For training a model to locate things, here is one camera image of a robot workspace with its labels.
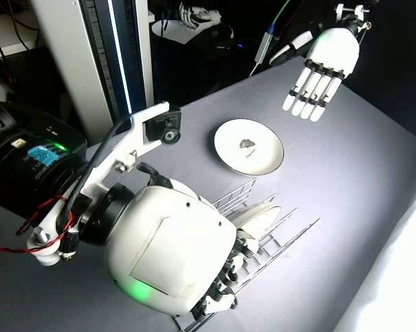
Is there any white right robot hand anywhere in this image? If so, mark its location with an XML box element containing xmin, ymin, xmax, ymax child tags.
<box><xmin>103</xmin><ymin>185</ymin><xmax>261</xmax><ymax>317</ymax></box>

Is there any white plate with black rim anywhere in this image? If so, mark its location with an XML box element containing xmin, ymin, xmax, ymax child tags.
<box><xmin>228</xmin><ymin>202</ymin><xmax>281</xmax><ymax>240</ymax></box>
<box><xmin>214</xmin><ymin>118</ymin><xmax>285</xmax><ymax>176</ymax></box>

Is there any silver wire dish rack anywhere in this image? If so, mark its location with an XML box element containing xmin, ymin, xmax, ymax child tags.
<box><xmin>175</xmin><ymin>178</ymin><xmax>321</xmax><ymax>332</ymax></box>

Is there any spare white robot hand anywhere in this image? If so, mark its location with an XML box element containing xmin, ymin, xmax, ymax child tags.
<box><xmin>178</xmin><ymin>1</ymin><xmax>223</xmax><ymax>30</ymax></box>

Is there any white robot torso column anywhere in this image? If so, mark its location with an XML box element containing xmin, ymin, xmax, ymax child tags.
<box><xmin>30</xmin><ymin>0</ymin><xmax>157</xmax><ymax>145</ymax></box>

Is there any green cable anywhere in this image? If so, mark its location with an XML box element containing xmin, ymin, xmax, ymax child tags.
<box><xmin>270</xmin><ymin>0</ymin><xmax>291</xmax><ymax>34</ymax></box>

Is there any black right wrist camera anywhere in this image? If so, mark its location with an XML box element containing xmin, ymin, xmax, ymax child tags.
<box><xmin>144</xmin><ymin>107</ymin><xmax>182</xmax><ymax>146</ymax></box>

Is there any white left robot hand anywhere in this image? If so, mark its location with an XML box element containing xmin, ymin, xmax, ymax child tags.
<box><xmin>269</xmin><ymin>27</ymin><xmax>361</xmax><ymax>122</ymax></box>

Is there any white paper sheet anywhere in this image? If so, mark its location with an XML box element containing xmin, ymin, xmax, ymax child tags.
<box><xmin>151</xmin><ymin>19</ymin><xmax>212</xmax><ymax>44</ymax></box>

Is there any silver usb adapter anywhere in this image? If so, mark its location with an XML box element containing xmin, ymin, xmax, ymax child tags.
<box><xmin>254</xmin><ymin>31</ymin><xmax>274</xmax><ymax>65</ymax></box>

